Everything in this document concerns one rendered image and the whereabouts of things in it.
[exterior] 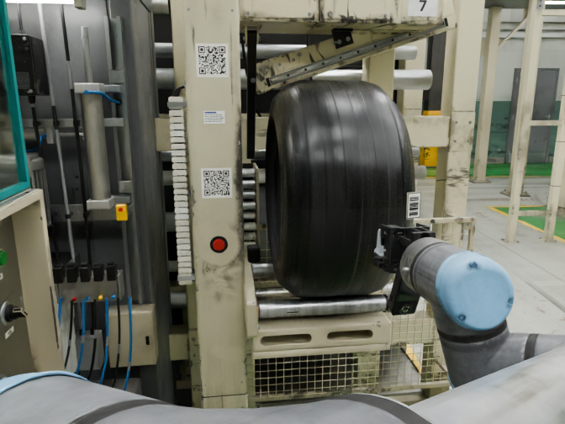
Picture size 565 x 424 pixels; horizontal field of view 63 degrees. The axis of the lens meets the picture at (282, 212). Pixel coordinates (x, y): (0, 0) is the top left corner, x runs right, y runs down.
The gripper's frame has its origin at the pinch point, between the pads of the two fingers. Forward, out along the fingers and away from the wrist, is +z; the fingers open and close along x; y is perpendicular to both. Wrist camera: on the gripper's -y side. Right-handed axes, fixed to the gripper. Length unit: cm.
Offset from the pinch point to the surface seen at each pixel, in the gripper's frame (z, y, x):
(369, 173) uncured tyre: 8.0, 15.7, 0.3
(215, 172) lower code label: 27.2, 16.0, 33.4
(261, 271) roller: 52, -15, 21
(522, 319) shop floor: 189, -90, -162
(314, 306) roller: 23.9, -18.3, 9.7
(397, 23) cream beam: 49, 58, -21
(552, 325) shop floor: 178, -91, -176
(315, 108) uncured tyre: 15.2, 30.1, 10.5
